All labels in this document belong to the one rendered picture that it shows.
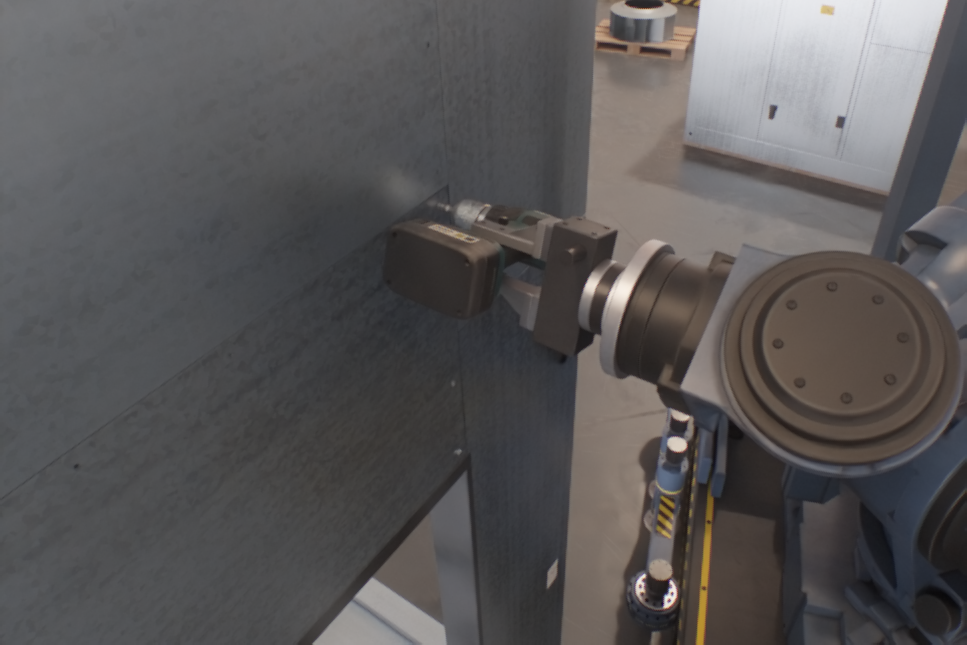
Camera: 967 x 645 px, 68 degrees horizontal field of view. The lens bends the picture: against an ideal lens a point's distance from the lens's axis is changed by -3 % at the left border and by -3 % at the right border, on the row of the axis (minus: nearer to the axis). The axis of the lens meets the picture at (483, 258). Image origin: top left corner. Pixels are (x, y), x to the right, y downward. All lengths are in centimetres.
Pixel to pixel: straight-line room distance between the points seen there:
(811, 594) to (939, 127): 84
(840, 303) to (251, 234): 52
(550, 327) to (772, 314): 25
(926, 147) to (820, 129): 508
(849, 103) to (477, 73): 565
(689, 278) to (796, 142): 603
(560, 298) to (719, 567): 95
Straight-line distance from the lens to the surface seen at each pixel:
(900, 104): 644
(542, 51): 110
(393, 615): 312
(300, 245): 79
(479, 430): 131
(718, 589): 157
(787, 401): 59
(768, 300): 62
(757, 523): 167
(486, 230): 79
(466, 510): 143
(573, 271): 73
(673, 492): 347
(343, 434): 98
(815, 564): 146
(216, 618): 99
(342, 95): 78
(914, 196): 158
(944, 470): 99
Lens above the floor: 312
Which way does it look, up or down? 35 degrees down
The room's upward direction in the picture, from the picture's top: 2 degrees counter-clockwise
